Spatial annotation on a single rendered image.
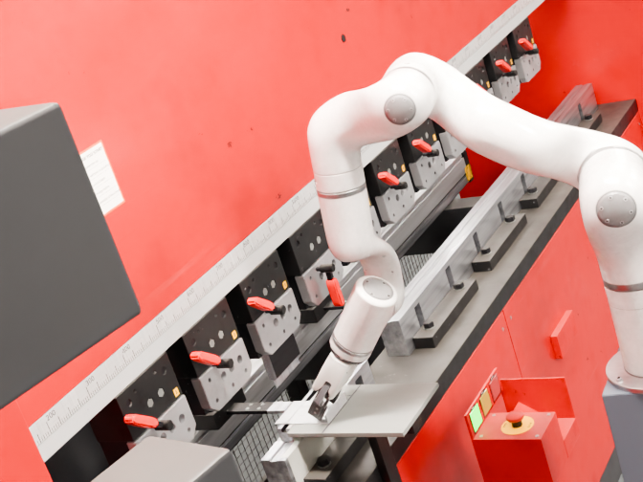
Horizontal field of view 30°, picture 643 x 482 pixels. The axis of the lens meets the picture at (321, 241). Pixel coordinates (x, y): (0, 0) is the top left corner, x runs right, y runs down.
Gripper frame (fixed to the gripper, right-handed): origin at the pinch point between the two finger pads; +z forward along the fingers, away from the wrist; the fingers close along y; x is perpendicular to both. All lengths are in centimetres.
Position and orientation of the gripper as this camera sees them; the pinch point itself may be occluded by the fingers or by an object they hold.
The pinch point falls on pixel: (323, 402)
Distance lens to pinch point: 243.3
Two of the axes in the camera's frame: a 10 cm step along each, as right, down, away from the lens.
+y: -4.4, 4.3, -7.8
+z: -3.1, 7.4, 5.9
